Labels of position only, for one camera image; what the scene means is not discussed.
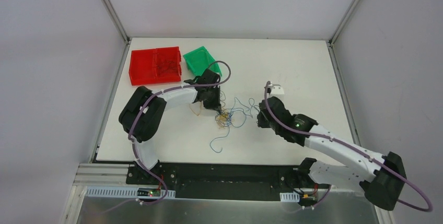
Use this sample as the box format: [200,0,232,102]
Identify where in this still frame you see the red plastic bin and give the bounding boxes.
[129,46,182,86]

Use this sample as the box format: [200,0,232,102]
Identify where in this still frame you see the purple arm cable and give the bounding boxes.
[264,80,433,214]
[127,60,232,206]

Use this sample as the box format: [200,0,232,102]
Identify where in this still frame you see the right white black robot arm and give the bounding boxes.
[257,97,406,211]

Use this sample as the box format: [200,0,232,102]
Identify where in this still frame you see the right circuit board connector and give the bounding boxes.
[299,195,318,207]

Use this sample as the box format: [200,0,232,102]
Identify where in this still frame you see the left circuit board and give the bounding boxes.
[137,187,161,198]

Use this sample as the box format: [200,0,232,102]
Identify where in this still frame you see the blue yellow wire bundle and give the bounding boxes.
[188,91,262,154]

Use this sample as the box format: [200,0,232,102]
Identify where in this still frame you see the green plastic bin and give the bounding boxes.
[183,46,222,76]

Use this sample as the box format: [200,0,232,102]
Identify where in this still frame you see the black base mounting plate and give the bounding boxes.
[126,162,315,201]

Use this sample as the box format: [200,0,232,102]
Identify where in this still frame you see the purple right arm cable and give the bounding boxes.
[264,80,433,214]

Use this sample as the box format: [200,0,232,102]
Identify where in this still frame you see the aluminium frame rail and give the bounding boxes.
[73,163,130,186]

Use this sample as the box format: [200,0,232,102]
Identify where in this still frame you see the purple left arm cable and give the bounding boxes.
[127,60,232,206]

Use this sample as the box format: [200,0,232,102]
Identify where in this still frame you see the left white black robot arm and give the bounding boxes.
[118,68,221,185]

